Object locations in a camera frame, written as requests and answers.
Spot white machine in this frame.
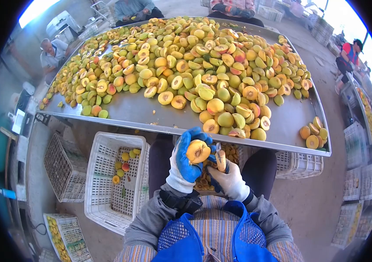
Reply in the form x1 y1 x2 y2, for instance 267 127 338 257
46 10 82 44

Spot large metal sorting table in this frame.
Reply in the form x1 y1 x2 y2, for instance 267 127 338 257
37 16 332 157

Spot loose whole peaches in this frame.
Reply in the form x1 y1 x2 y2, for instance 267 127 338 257
112 148 142 185

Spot row of yellow peach pieces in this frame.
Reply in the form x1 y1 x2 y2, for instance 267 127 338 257
46 215 72 262

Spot person's right hand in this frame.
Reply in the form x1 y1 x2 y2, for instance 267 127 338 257
205 159 251 202

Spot person's right fingers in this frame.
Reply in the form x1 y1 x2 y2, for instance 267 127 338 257
220 159 239 176

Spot person's left hand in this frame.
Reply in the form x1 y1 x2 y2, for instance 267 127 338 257
166 127 218 194

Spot blue bottle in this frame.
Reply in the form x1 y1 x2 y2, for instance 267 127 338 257
0 188 17 200

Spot stack of white crates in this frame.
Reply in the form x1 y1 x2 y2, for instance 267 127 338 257
310 16 335 47

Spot white weighing scale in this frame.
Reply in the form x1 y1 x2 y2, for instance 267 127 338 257
11 109 26 135

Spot orange handled pitting knife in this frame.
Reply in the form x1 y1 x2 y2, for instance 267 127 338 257
215 142 227 173

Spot batch of pitted peach halves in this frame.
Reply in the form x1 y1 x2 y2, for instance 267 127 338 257
194 142 240 192

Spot person's body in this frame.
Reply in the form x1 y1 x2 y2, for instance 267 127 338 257
114 195 305 262

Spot small cluster of peach halves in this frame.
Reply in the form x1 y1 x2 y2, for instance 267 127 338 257
299 116 329 151

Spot person's left fingers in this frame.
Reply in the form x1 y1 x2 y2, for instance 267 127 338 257
186 127 218 164

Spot cut yellow peach half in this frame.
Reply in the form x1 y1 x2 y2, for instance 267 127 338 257
186 140 211 164

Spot heap of peach halves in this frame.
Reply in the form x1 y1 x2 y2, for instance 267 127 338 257
40 16 314 142

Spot metal table with peaches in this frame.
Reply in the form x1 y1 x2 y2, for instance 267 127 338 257
346 72 372 154

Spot black wrist band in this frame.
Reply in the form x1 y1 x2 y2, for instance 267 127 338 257
159 189 203 217
242 191 255 207

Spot person's right thumb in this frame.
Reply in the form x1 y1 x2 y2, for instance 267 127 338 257
205 165 223 194

